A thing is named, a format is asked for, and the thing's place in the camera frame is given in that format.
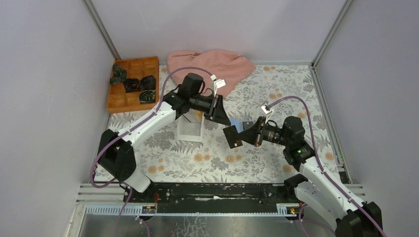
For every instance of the floral table mat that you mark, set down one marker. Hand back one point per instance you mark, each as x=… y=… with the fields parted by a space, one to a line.
x=164 y=158

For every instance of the black credit card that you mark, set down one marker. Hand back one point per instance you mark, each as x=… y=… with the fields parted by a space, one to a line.
x=247 y=124
x=232 y=137

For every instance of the wooden compartment tray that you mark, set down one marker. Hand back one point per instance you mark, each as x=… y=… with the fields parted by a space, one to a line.
x=118 y=100

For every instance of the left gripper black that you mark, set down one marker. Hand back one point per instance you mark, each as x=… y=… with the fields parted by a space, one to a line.
x=215 y=111

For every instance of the black rolled sock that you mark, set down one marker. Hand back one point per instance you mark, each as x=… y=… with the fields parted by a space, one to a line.
x=147 y=83
x=131 y=85

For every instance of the black rolled sock left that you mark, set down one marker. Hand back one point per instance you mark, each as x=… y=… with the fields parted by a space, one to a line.
x=131 y=85

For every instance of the brown leather card holder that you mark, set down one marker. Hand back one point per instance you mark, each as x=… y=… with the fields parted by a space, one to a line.
x=238 y=124

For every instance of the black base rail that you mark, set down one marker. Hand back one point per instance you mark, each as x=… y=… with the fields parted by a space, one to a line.
x=216 y=199

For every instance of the dark patterned rolled sock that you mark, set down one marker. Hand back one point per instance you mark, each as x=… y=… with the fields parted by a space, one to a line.
x=147 y=97

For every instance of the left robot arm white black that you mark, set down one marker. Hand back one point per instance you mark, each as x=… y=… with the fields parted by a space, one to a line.
x=116 y=154

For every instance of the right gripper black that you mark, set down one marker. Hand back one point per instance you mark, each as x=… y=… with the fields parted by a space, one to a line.
x=252 y=135

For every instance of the green patterned rolled sock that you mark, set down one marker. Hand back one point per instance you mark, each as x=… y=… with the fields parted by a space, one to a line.
x=119 y=74

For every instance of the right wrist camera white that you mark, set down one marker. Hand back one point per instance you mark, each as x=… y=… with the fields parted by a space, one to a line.
x=268 y=112

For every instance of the black rolled sock right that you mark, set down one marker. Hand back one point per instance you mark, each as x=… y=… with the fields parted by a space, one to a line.
x=147 y=83

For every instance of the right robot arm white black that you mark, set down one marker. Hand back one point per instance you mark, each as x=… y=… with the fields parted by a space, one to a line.
x=344 y=211

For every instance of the pink cloth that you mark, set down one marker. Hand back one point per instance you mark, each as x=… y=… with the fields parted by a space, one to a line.
x=227 y=65

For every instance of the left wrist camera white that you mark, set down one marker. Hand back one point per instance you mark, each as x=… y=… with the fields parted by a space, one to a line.
x=217 y=84

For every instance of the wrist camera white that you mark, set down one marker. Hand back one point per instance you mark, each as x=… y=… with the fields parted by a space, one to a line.
x=217 y=84
x=268 y=112

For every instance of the white translucent card box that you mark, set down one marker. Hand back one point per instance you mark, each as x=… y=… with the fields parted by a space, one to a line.
x=187 y=130

